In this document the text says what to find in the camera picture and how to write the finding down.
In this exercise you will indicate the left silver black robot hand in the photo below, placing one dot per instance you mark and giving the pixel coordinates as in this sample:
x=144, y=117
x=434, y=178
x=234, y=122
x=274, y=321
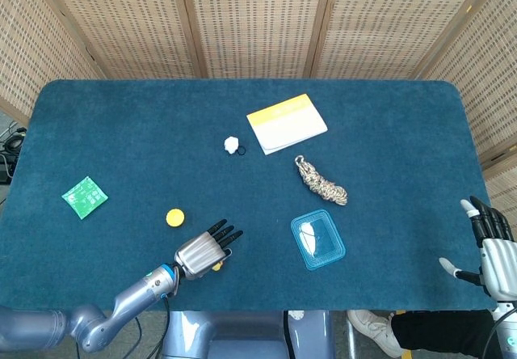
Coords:
x=198, y=254

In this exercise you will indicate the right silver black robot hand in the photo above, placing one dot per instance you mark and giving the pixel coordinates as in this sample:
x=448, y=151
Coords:
x=498, y=266

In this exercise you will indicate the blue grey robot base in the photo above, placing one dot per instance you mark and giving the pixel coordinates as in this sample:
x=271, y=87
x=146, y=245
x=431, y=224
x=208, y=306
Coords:
x=242, y=334

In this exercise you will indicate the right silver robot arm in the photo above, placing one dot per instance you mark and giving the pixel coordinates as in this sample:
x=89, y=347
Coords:
x=509, y=334

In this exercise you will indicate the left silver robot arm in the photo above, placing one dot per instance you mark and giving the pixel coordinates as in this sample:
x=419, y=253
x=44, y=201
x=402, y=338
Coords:
x=133, y=294

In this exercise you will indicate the woven bamboo screen panel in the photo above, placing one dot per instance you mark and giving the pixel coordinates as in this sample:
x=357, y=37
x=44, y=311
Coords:
x=129, y=23
x=488, y=72
x=392, y=23
x=503, y=189
x=32, y=43
x=254, y=23

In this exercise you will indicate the black trouser leg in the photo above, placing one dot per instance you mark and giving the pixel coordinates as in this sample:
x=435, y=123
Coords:
x=444, y=332

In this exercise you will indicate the white crumpled ball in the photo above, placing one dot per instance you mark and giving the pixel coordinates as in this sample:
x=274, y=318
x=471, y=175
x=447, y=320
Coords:
x=231, y=144

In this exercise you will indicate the clear blue plastic container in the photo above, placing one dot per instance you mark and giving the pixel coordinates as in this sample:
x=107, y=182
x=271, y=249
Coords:
x=323, y=250

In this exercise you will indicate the green snack packet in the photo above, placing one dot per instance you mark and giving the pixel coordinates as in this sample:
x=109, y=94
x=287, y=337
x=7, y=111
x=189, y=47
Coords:
x=85, y=197

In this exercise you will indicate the white sneaker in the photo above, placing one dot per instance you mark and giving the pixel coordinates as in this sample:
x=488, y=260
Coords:
x=373, y=330

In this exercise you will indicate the dark blue table cloth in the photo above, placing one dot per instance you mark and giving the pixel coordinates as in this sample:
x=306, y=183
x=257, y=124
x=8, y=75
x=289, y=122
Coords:
x=258, y=112

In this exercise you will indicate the yellow and white notebook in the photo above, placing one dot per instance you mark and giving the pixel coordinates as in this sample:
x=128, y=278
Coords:
x=288, y=126

